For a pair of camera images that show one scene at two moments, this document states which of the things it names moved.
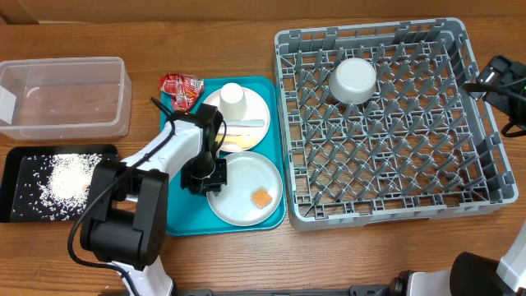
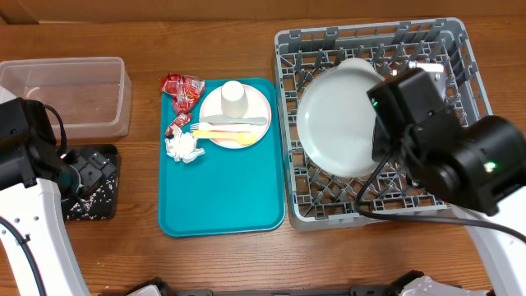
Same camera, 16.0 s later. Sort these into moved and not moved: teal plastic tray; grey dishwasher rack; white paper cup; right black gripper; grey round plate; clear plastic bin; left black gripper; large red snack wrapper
Moved: left black gripper; right black gripper; grey round plate
Not moved: large red snack wrapper; teal plastic tray; white paper cup; grey dishwasher rack; clear plastic bin
